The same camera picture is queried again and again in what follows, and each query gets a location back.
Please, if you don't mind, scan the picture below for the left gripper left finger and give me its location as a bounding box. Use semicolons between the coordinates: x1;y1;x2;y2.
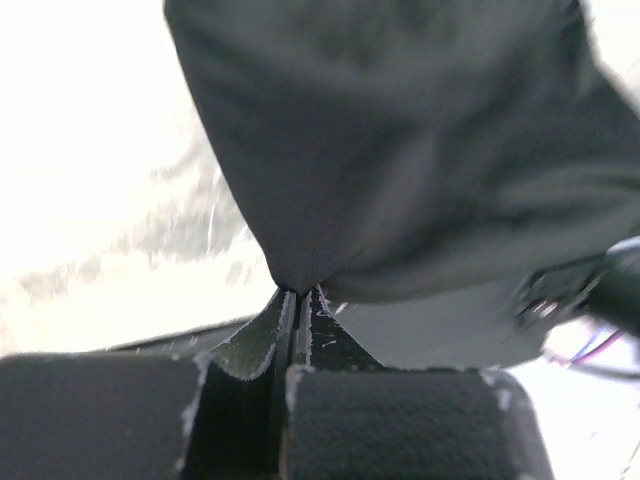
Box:
1;291;298;479

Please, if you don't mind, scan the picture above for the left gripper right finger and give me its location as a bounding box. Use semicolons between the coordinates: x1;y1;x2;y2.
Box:
284;289;553;479

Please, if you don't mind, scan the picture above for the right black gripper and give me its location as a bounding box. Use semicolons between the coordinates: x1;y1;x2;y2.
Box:
514;254;605;328

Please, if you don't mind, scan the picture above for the black t shirt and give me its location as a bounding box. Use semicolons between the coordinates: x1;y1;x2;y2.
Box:
165;1;639;367

